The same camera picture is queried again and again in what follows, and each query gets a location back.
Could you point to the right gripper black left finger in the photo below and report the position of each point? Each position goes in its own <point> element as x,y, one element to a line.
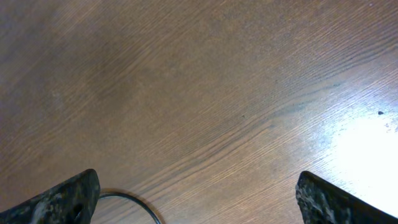
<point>73,201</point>

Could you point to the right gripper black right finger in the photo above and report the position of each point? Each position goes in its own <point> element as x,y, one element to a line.
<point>322,202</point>

